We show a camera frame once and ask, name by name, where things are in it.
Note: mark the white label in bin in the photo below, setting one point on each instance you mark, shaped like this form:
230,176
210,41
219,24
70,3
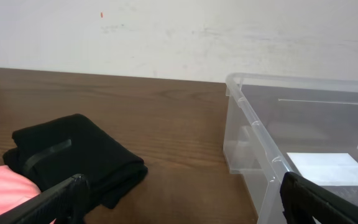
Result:
326,169

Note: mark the pink garment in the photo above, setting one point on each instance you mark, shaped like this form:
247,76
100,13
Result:
15,189

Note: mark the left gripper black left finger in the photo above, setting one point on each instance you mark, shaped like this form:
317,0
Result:
62,203

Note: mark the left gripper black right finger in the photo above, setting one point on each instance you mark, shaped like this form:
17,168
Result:
307,203

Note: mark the clear plastic storage bin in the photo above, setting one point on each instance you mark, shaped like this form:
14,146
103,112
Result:
269,116

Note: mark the black garment with tape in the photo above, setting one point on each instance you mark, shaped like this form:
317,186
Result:
49,153

